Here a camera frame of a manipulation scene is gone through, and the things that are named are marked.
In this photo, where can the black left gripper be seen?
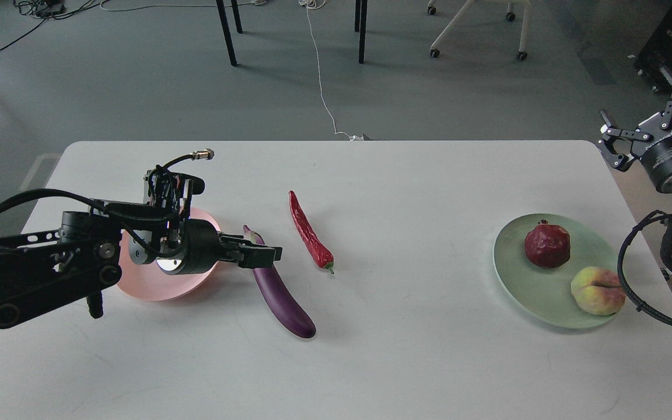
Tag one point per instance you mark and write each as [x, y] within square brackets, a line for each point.
[201, 247]

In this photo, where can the purple eggplant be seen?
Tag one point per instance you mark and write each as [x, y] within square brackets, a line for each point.
[281, 303]

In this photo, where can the red chili pepper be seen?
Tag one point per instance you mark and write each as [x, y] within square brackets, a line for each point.
[320, 254]

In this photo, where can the red pomegranate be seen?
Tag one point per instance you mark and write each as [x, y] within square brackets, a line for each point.
[548, 245]

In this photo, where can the peach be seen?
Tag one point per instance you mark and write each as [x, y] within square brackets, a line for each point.
[598, 291]

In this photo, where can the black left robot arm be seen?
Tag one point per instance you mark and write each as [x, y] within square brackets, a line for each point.
[46, 270]

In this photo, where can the pink plate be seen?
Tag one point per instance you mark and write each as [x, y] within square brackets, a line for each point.
[149, 283]

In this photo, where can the green plate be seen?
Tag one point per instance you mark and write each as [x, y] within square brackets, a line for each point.
[545, 292]

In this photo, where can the black table leg left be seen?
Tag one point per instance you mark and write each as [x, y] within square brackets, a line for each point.
[226, 27]

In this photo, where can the black table leg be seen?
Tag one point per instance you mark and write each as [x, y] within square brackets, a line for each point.
[360, 16]
[226, 27]

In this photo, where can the white office chair base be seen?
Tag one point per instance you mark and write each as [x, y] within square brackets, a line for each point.
[513, 30]

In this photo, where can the black table leg right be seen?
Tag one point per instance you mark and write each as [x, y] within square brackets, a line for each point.
[360, 16]

